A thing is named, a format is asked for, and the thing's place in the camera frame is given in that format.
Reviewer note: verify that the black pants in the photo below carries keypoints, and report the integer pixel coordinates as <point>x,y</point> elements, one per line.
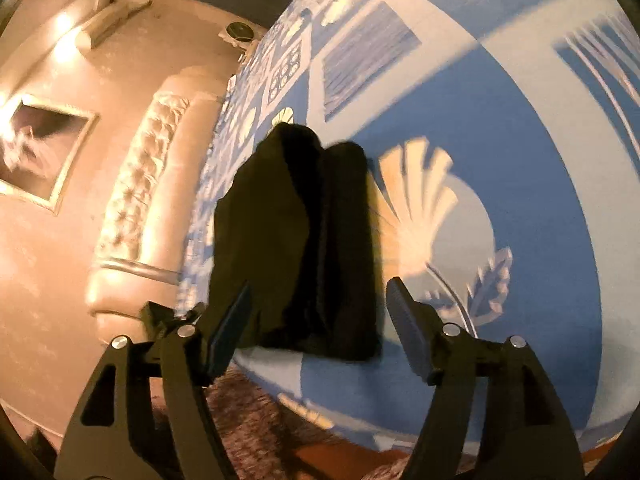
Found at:
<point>290,235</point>

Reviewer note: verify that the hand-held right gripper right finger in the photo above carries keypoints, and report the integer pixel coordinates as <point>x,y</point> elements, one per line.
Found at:
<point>407,330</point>

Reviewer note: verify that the small round desk fan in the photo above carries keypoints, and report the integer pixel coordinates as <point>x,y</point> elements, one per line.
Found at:
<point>239,30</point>

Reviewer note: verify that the white wall fixture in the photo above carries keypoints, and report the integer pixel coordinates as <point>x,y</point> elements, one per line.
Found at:
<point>110,22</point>

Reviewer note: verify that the framed wall picture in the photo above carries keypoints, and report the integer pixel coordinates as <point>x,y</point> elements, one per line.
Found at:
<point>40,150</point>

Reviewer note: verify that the cream tufted headboard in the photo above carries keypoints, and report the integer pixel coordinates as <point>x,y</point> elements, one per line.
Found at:
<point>150,185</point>

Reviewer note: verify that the blue patterned bedspread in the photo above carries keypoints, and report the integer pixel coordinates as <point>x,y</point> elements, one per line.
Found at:
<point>500,135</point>

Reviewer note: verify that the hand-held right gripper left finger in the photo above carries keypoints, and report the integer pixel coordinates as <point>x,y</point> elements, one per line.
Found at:
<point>227,335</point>

